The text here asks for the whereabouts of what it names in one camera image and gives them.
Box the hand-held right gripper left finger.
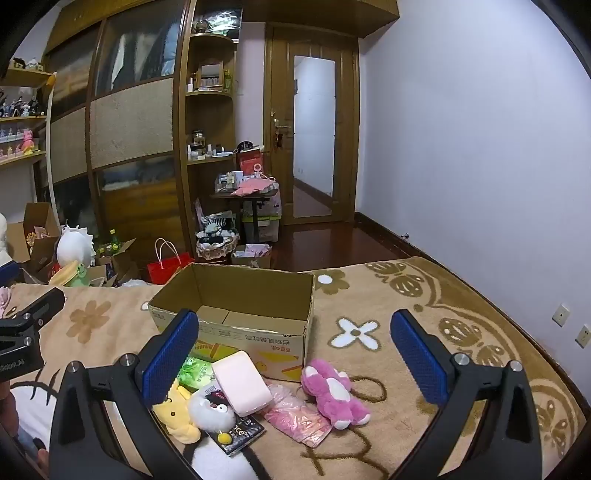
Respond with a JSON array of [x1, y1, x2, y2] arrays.
[[48, 308, 204, 480]]

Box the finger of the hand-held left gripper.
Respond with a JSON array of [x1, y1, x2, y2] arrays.
[[0, 261, 22, 289], [0, 286, 66, 326]]

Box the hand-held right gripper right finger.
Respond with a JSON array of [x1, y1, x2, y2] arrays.
[[390, 308, 543, 480]]

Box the yellow plush toy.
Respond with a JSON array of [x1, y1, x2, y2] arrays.
[[152, 378, 201, 445]]

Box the pink bear plush toy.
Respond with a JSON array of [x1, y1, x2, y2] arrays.
[[300, 359, 372, 431]]

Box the printed cardboard box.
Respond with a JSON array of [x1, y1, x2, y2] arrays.
[[148, 263, 317, 383]]

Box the pink plastic bag package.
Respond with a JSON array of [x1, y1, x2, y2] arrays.
[[264, 383, 333, 448]]

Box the green tissue pack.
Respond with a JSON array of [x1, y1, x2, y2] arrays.
[[178, 355, 218, 393]]

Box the green frog plush toy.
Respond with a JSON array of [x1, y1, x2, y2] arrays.
[[48, 261, 90, 288]]

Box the open brown cardboard box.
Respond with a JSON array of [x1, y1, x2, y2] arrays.
[[7, 202, 61, 278]]

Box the large white plush toy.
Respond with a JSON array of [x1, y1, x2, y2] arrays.
[[56, 224, 97, 268]]

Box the red paper gift bag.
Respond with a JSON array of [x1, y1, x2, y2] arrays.
[[147, 238, 195, 286]]

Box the cardboard box with bottles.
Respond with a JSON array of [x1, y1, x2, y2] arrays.
[[95, 229, 139, 283]]

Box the basket with striped plush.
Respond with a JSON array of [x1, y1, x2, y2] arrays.
[[195, 212, 241, 264]]

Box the small box of pink items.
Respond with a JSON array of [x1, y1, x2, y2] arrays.
[[231, 244, 272, 269]]

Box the clear plastic storage box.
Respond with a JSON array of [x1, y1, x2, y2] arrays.
[[242, 185, 282, 243]]

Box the small dark side table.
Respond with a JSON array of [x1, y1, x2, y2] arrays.
[[210, 189, 273, 245]]

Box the pink cloth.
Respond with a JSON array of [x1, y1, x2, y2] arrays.
[[233, 178, 279, 197]]

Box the wooden wardrobe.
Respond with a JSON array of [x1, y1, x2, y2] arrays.
[[44, 0, 192, 259]]

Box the wooden door with glass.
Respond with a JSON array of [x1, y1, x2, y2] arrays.
[[265, 25, 361, 227]]

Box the red box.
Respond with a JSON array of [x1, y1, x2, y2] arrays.
[[238, 150, 265, 178]]

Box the wooden corner shelf unit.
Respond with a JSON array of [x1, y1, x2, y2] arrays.
[[185, 32, 238, 241]]

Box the wooden overhead cabinet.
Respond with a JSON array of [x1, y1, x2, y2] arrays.
[[240, 0, 400, 38]]

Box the wall shelves with figurines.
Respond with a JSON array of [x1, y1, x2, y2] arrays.
[[0, 58, 57, 168]]

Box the brass door handle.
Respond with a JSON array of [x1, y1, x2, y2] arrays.
[[272, 117, 293, 148]]

